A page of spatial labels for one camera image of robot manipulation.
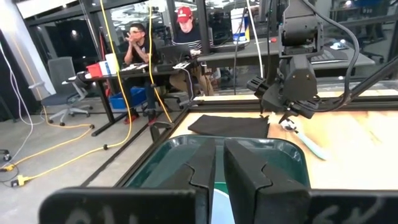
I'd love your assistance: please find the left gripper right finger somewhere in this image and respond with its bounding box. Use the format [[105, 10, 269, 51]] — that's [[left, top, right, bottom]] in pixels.
[[223, 138, 312, 224]]

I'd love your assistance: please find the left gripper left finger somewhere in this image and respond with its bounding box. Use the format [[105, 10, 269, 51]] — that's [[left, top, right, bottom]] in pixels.
[[157, 138, 217, 192]]

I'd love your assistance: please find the blue bowl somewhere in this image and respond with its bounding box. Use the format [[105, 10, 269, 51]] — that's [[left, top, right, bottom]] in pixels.
[[211, 188, 236, 224]]

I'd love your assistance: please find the black cloth napkin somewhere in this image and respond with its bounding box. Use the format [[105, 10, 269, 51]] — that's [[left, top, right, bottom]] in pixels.
[[187, 114, 271, 139]]

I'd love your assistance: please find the silver spoon teal handle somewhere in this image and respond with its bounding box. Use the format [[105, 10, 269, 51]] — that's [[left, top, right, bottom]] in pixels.
[[279, 119, 330, 162]]

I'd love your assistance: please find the dark green serving tray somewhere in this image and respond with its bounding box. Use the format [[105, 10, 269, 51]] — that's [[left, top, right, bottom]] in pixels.
[[124, 134, 312, 190]]

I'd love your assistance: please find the black laptop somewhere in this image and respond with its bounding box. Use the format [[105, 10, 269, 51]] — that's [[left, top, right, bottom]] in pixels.
[[310, 46, 349, 62], [157, 43, 191, 65]]

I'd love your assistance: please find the person's shoe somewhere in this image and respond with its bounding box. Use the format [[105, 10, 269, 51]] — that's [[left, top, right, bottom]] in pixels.
[[146, 109, 160, 126], [123, 109, 141, 125]]

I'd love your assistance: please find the white blue yellow canister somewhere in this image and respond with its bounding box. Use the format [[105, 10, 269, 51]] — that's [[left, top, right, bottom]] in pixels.
[[230, 7, 251, 44]]

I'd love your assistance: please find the blue storage bin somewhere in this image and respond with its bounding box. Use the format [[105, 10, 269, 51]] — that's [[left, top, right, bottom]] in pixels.
[[108, 86, 147, 110]]

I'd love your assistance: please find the person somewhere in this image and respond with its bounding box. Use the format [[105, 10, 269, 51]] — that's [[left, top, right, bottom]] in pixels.
[[169, 6, 216, 96], [123, 22, 160, 124]]

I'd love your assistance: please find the black office desk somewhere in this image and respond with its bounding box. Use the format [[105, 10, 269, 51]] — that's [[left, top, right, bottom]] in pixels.
[[67, 60, 200, 138]]

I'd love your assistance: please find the white box blue print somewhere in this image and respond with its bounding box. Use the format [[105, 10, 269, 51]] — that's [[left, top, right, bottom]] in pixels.
[[98, 60, 110, 77]]

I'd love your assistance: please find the red plastic bin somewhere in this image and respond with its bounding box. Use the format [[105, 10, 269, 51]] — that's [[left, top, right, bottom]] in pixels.
[[86, 63, 103, 78]]

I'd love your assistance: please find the grey office chair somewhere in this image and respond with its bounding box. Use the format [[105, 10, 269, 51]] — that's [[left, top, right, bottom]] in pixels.
[[29, 56, 94, 127]]

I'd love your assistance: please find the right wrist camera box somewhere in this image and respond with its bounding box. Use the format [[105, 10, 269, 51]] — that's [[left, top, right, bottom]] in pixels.
[[246, 76, 269, 95]]

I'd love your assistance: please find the white cable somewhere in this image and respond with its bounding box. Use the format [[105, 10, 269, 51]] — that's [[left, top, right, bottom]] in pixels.
[[245, 0, 265, 78]]

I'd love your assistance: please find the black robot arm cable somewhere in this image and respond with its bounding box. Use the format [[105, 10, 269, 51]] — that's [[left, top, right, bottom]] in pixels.
[[301, 0, 361, 108]]

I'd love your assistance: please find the yellow extension cable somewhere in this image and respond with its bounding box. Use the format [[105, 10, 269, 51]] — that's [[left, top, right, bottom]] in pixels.
[[147, 0, 174, 124], [0, 104, 96, 172], [11, 0, 133, 188]]

